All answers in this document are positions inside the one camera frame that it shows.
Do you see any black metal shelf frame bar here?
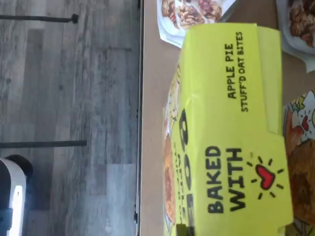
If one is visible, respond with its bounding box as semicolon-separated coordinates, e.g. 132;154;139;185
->
134;0;146;236

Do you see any black pole with foot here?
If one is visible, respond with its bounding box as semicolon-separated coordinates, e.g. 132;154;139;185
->
0;13;79;25

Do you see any light wood shelf board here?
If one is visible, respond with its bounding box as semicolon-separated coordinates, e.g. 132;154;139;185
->
140;0;315;236

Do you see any teal strap on bin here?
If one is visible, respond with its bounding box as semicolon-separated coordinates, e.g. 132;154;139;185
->
0;207;12;229

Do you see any black and white bin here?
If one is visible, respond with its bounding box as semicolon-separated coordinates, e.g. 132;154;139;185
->
0;154;34;236

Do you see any red label granola bag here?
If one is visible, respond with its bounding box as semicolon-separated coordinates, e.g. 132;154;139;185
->
157;0;237;49

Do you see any white granola bag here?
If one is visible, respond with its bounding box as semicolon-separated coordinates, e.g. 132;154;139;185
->
275;0;315;74

